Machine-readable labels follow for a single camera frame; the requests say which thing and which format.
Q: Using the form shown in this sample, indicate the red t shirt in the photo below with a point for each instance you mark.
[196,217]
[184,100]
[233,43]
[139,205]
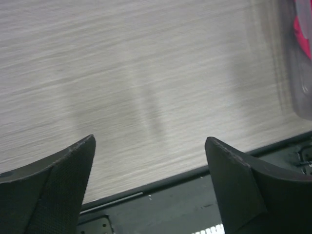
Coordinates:
[302,41]

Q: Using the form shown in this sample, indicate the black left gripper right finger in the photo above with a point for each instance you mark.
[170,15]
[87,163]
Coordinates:
[257,197]

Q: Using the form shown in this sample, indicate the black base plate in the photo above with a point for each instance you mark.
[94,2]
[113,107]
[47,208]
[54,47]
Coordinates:
[185,203]

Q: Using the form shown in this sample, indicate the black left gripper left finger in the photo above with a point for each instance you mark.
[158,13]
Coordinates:
[45,197]

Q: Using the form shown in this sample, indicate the white slotted cable duct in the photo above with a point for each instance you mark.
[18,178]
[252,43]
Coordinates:
[217,229]

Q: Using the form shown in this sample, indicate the clear plastic bin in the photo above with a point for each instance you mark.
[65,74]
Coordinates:
[298,65]

